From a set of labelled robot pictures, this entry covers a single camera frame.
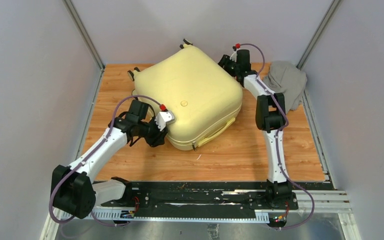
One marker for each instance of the grey crumpled cloth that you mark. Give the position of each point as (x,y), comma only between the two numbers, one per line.
(284,77)

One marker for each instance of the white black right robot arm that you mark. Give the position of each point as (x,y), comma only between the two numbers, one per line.
(270,118)

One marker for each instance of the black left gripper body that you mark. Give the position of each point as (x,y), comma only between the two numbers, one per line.
(152,134)

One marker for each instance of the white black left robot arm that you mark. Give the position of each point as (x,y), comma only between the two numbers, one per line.
(73,187)

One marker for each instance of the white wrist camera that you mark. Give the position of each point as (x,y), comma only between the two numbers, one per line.
(233,56)
(164,118)

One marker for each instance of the cream suitcase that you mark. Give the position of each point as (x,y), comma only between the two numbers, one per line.
(204,99)

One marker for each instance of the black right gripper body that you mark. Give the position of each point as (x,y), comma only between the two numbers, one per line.
(229,65)

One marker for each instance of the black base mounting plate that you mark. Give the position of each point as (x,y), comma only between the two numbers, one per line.
(202,200)

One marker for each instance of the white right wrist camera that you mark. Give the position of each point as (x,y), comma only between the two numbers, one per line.
(233,56)

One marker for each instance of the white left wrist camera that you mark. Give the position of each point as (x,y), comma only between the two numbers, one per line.
(164,118)

